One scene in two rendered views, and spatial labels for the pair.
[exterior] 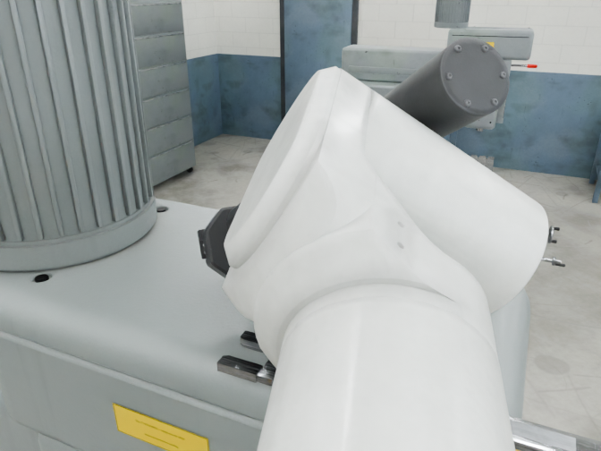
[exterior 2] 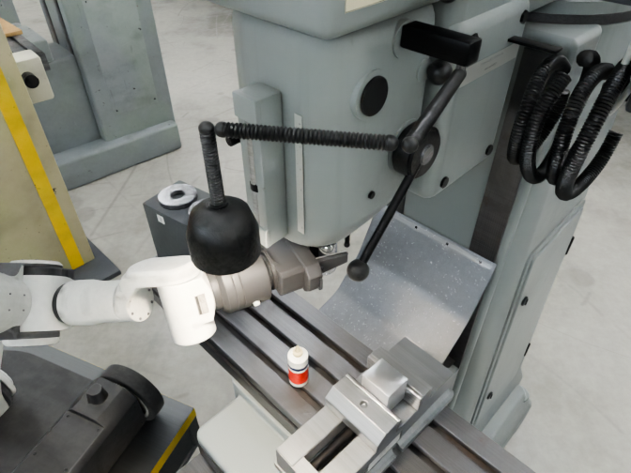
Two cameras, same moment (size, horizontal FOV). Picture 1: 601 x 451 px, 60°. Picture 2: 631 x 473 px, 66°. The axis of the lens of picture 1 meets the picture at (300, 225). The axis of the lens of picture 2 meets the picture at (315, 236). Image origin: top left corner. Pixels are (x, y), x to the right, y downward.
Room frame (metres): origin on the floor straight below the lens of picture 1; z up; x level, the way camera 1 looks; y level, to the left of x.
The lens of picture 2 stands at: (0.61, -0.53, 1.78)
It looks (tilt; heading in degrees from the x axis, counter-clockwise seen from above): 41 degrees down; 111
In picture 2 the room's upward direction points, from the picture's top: straight up
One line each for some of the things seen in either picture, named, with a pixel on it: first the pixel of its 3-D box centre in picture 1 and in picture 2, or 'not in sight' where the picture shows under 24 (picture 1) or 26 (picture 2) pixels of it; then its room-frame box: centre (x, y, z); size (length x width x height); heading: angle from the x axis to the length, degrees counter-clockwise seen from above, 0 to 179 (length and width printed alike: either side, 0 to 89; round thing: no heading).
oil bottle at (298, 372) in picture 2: not in sight; (298, 363); (0.37, -0.01, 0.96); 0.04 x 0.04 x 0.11
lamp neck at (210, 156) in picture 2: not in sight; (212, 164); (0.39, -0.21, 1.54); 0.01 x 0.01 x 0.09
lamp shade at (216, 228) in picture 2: not in sight; (222, 227); (0.39, -0.21, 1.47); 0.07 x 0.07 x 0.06
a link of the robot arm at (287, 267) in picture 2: not in sight; (271, 269); (0.35, -0.04, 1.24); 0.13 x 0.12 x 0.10; 138
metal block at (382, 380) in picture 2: not in sight; (383, 386); (0.55, -0.03, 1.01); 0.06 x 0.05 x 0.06; 154
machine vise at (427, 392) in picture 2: not in sight; (370, 412); (0.53, -0.06, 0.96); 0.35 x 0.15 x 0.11; 64
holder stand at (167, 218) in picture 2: not in sight; (199, 235); (0.02, 0.22, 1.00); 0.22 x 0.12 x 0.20; 166
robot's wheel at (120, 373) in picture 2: not in sight; (130, 392); (-0.18, 0.02, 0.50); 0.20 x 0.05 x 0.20; 177
